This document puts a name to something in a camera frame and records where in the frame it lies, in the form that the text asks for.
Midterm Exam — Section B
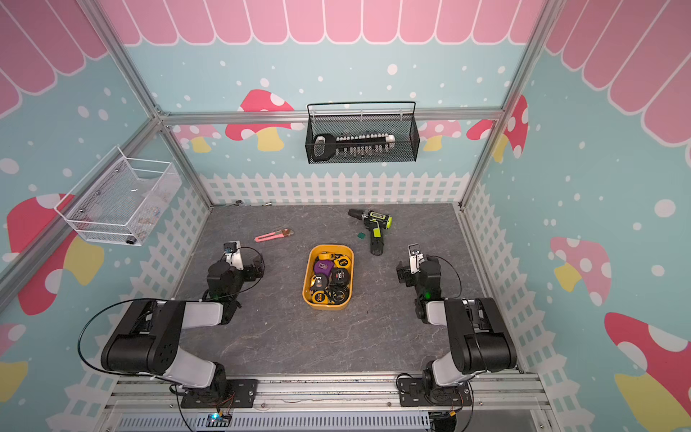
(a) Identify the yellow storage tray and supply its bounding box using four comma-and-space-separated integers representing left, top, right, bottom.
302, 244, 354, 311

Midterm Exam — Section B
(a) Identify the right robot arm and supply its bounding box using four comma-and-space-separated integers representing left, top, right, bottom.
395, 244, 518, 407

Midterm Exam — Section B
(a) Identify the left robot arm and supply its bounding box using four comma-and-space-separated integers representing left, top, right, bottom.
79, 242, 266, 416

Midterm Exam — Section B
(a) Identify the pink utility knife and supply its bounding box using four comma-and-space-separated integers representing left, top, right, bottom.
255, 228, 294, 243

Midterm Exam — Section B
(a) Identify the socket bit holder set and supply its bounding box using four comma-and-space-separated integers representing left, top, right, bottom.
311, 133, 396, 162

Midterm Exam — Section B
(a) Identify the small circuit board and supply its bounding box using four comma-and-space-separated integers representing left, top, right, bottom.
205, 413, 232, 428

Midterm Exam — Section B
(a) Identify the black green cordless drill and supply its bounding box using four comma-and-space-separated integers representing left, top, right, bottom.
348, 209, 393, 257

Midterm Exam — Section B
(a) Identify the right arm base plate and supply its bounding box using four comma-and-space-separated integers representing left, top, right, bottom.
396, 374, 473, 408

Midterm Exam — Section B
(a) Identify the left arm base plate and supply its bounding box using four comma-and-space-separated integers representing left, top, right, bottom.
181, 379, 259, 410

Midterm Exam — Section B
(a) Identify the black wire wall basket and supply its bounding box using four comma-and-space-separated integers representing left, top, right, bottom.
305, 101, 420, 164

